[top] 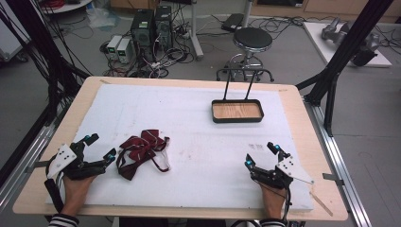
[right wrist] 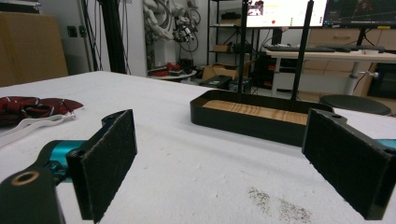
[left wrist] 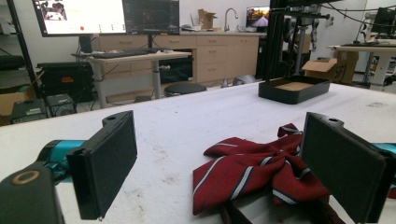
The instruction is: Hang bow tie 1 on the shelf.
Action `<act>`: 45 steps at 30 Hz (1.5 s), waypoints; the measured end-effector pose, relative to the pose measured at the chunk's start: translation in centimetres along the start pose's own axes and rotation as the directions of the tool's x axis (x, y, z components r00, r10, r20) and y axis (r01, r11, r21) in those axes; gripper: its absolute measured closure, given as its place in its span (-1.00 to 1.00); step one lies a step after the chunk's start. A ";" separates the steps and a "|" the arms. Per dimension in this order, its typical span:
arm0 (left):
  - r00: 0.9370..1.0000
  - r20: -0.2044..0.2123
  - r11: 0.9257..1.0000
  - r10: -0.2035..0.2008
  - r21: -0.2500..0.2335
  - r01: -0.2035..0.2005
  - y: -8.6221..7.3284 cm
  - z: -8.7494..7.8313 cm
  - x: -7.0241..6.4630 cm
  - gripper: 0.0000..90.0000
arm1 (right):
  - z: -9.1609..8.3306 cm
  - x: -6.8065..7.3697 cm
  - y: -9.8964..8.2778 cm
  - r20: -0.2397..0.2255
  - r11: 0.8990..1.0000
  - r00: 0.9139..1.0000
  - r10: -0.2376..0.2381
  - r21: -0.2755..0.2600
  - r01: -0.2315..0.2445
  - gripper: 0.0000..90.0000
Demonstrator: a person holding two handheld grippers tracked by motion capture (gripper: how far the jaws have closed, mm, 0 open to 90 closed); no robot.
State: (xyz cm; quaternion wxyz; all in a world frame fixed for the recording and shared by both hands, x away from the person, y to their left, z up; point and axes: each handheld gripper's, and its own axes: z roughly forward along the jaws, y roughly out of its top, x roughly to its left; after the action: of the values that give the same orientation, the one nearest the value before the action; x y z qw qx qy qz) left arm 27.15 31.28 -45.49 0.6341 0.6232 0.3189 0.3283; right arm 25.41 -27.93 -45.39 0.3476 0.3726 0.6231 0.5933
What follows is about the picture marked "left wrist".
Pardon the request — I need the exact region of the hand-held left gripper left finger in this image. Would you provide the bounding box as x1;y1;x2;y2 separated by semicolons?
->
66;110;138;220

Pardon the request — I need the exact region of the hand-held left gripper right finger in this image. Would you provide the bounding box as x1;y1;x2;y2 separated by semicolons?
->
300;111;396;224

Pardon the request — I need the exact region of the black tray with wooden bottom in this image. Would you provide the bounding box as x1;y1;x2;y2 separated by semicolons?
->
258;75;332;105

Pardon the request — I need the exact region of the red striped bow tie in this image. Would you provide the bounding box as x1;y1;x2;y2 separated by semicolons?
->
191;123;347;224

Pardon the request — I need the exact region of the black computer tower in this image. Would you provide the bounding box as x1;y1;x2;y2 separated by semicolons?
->
10;98;48;125
46;92;78;118

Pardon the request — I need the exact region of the black equipment case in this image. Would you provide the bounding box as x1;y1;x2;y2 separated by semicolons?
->
36;61;94;104

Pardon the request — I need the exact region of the large cardboard box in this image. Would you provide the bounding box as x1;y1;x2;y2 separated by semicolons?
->
302;50;360;85

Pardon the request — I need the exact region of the black keyboard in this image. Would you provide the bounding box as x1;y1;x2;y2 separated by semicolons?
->
92;49;151;60

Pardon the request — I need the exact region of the black round stool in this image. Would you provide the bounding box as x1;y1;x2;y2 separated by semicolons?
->
163;81;208;98

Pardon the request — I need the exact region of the light wooden standing desk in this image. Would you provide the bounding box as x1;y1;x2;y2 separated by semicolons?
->
88;50;192;108

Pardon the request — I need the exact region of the white side table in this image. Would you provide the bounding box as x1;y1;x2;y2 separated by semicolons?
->
326;43;396;91

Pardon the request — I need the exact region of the bright computer monitor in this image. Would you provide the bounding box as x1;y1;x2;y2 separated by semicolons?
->
32;0;127;38

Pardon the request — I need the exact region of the dark computer monitor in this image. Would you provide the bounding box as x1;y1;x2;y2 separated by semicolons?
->
121;0;180;35

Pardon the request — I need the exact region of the beige cabinet row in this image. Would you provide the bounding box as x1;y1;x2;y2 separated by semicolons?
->
92;31;267;84

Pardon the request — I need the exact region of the small lit screen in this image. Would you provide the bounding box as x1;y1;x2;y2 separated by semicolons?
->
246;6;271;29

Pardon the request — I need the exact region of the small open cardboard box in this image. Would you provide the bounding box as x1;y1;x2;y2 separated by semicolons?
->
197;8;219;31

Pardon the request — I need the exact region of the chrome faucet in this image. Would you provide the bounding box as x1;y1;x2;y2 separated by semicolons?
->
223;7;239;33

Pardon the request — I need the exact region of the black metal frame post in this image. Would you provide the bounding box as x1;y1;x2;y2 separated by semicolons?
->
263;0;331;82
6;0;42;98

